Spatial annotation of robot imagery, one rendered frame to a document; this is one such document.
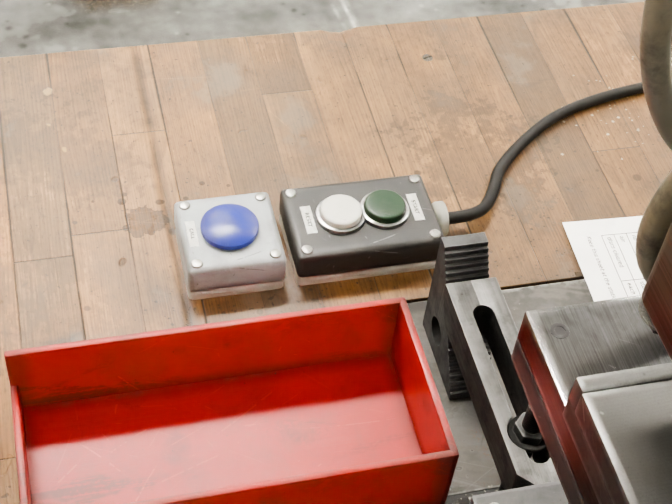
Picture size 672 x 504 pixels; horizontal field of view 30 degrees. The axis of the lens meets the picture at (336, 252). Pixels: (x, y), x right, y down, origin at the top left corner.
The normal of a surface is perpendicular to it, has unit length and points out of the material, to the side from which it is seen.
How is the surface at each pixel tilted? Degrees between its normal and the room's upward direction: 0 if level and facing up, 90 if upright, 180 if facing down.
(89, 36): 0
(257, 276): 90
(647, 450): 0
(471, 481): 0
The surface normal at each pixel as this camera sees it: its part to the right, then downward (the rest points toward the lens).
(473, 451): 0.08, -0.66
